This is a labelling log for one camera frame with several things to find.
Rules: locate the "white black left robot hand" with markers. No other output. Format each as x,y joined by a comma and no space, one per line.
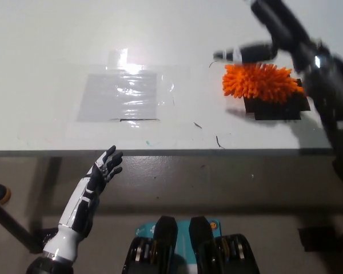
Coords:
84,191

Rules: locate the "orange microfibre duster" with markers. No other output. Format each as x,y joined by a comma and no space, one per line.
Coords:
260,82

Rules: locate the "clear plastic sheet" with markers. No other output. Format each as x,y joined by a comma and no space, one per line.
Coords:
103,100

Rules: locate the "black diagonal table brace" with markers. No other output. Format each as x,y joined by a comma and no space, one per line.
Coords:
11,221

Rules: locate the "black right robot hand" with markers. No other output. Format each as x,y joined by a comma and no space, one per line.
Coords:
291,34

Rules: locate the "black tape patch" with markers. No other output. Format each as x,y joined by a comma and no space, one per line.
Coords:
277,109

